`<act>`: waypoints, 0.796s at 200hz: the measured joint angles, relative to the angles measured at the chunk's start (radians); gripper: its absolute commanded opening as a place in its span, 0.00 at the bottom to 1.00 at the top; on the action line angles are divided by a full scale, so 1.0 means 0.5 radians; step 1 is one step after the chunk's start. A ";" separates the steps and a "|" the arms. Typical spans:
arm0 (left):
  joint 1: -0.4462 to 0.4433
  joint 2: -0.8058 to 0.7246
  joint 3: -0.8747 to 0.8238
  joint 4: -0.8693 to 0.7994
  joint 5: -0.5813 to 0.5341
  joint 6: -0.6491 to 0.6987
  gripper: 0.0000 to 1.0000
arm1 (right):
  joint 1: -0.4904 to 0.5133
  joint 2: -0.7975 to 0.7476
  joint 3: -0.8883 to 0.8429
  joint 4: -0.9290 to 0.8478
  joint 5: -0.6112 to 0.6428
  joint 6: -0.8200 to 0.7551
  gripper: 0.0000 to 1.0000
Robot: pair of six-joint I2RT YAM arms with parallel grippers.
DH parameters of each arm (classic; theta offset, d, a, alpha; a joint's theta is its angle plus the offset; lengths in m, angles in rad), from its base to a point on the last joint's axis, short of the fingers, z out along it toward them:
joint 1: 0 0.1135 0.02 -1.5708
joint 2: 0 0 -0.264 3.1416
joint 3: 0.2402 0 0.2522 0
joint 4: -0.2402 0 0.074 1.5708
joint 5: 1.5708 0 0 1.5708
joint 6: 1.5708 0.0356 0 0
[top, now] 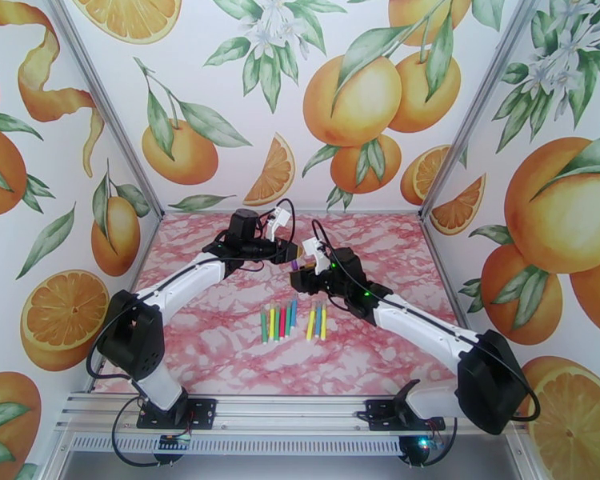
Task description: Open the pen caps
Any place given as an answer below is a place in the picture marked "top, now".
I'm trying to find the perforated metal strip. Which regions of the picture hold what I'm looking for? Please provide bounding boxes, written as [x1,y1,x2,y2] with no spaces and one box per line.
[69,434,403,456]

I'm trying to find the small circuit board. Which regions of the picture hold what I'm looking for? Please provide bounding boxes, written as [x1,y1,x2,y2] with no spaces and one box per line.
[158,432,192,450]
[412,435,446,452]

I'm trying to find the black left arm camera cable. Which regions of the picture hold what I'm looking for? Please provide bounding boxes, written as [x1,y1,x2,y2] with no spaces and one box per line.
[86,197,297,382]

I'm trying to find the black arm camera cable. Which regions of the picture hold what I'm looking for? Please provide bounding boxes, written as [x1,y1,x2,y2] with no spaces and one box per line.
[86,197,297,382]
[310,219,542,424]

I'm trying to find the thin aluminium edge rail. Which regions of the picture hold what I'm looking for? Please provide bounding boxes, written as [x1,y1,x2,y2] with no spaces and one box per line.
[161,208,425,216]

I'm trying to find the aluminium side rail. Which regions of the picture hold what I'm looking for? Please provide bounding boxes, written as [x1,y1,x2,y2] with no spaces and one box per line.
[422,215,463,334]
[85,213,162,394]

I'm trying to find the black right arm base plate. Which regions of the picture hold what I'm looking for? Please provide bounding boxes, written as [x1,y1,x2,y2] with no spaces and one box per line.
[363,399,447,433]

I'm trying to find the wide slotted aluminium rail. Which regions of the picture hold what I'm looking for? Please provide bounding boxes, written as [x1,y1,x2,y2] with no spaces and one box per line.
[54,390,529,436]

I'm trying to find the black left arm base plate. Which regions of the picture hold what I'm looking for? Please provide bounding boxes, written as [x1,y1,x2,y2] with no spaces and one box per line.
[136,397,218,430]

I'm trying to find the black right arm base cable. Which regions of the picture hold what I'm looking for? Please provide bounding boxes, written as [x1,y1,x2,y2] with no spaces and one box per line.
[399,415,459,469]

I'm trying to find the black arm base cable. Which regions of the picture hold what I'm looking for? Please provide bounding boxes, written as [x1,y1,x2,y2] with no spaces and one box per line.
[110,395,194,469]
[399,415,459,469]

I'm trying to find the aluminium corner post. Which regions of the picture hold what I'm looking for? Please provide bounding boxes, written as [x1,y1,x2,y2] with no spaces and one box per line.
[418,0,555,220]
[42,0,165,218]

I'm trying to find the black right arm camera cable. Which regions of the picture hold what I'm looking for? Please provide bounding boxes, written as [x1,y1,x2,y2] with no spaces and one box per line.
[310,219,542,424]

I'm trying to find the black left arm base cable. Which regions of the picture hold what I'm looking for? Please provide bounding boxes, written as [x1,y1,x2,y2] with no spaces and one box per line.
[110,395,194,469]

